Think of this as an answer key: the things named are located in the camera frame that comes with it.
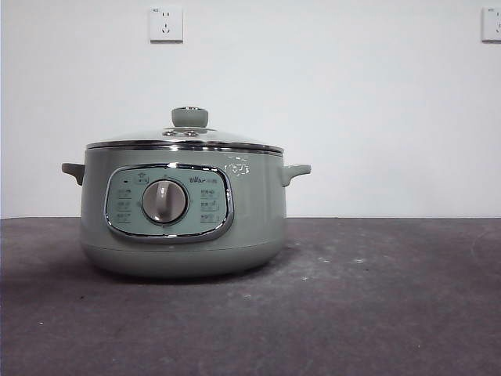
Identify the white wall socket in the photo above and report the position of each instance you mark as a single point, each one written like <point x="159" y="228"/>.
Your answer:
<point x="166" y="33"/>
<point x="493" y="33"/>

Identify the glass lid with green knob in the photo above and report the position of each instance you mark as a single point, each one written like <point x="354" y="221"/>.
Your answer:
<point x="188" y="117"/>

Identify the sage green electric cooking pot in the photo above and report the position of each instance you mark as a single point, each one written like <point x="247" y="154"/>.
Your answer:
<point x="254" y="211"/>

